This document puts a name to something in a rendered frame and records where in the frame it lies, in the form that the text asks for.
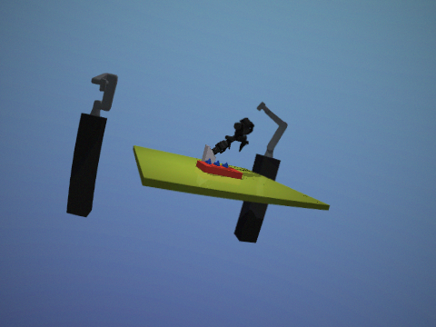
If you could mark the red flat panel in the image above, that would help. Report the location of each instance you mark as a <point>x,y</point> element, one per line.
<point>216,168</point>

